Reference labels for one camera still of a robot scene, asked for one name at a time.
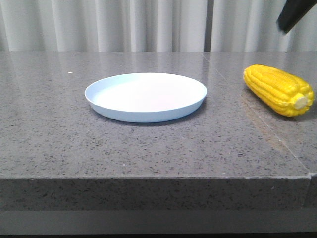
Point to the white pleated curtain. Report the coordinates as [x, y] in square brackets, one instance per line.
[151, 26]

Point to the light blue round plate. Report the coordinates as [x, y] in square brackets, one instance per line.
[145, 97]

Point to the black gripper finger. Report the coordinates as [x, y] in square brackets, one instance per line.
[292, 12]

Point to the yellow corn cob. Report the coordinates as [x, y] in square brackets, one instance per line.
[285, 93]

